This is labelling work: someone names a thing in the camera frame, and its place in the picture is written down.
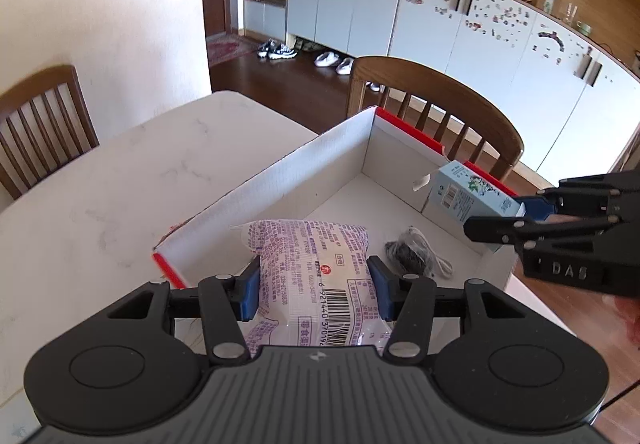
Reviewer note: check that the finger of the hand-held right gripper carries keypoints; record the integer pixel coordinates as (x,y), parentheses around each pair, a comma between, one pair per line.
(537,208)
(500,230)

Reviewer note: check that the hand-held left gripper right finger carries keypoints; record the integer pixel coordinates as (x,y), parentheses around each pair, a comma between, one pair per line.
(381,294)

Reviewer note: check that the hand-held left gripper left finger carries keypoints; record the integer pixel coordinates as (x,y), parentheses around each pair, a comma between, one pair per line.
(249,294)

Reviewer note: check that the light blue milk carton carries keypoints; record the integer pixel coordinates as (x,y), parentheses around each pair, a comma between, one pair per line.
(465,194)

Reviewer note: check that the purple printed bread packet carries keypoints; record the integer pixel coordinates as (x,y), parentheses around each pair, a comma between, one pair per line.
(310,274)

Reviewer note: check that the red cardboard box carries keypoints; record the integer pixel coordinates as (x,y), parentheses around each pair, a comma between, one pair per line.
(320,159)

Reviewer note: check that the white marble desktop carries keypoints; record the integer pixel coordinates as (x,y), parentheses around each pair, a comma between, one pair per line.
(100,204)

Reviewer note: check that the wooden chair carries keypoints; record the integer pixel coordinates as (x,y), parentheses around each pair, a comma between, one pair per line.
(45,124)
(450,94)

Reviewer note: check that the white cabinet with stickers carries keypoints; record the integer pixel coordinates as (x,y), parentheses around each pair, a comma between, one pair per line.
(500,54)

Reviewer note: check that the drinking glass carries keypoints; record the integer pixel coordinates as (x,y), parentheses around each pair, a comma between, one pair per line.
(571,14)

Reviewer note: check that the green and white carton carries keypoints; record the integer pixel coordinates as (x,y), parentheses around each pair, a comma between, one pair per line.
(550,1)

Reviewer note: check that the white slipper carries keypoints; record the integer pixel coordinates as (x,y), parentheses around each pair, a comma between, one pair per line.
(345,66)
(326,60)

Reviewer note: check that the black and white sneaker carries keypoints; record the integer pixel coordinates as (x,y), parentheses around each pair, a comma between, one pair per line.
(265,49)
(284,51)

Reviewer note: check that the red patterned rug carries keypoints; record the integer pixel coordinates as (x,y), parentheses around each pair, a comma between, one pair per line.
(230,49)

